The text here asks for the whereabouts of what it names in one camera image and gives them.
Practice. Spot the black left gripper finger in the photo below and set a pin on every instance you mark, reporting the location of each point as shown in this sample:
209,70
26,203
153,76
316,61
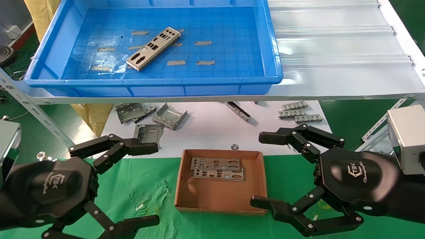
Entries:
139,148

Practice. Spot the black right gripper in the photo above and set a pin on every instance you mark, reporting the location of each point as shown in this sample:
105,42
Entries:
358,179

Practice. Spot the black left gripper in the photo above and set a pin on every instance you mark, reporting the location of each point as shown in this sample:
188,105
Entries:
49,189

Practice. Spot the silver metal I/O shield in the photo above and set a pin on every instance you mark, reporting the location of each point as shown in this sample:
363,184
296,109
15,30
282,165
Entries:
151,54
232,176
212,160

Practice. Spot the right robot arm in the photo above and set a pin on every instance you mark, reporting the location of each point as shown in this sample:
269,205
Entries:
411,196

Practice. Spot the brown cardboard box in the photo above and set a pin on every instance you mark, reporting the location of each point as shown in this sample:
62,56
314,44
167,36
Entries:
219,196

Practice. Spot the blue plastic tray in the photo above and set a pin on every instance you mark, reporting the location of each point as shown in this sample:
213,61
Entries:
232,49

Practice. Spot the green table cloth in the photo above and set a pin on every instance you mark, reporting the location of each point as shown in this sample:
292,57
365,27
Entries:
132,186

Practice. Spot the yellow woven sack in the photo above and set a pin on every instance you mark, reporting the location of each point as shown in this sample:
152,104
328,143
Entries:
93,116

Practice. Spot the silver metal connector shield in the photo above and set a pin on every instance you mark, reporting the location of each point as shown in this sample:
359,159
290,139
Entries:
308,119
291,114
294,105

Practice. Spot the narrow silver metal bar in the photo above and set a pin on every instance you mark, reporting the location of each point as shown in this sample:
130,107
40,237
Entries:
238,111

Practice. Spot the silver binder clip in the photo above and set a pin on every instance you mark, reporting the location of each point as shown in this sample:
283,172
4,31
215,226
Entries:
41,154

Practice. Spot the grey perforated angle brace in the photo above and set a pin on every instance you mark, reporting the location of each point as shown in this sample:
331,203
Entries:
385,118
375,141

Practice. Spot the grey perforated angle leg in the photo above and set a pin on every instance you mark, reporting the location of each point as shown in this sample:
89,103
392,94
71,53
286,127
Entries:
33,109

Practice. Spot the white corrugated shelf board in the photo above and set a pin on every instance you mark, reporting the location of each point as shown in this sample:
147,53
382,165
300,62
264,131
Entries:
332,49

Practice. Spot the black round ribbed object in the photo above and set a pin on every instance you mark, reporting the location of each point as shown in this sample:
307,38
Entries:
6,55

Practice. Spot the white power adapter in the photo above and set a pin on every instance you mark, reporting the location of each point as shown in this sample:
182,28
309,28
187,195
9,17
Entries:
13,31

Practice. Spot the silver metal plate bracket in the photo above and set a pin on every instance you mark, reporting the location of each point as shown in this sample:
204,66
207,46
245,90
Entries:
149,132

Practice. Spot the flat silver metal bracket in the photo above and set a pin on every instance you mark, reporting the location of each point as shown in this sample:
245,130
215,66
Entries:
129,113

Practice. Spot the silver U-shaped metal bracket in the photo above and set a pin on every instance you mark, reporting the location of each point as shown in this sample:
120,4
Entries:
169,117

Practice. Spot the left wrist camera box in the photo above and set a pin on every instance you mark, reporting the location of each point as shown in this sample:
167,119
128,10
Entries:
8,149

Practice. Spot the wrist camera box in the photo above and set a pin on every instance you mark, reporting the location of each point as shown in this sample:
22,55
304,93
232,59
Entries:
408,139
8,149

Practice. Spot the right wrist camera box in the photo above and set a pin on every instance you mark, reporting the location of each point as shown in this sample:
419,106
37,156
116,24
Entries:
408,139

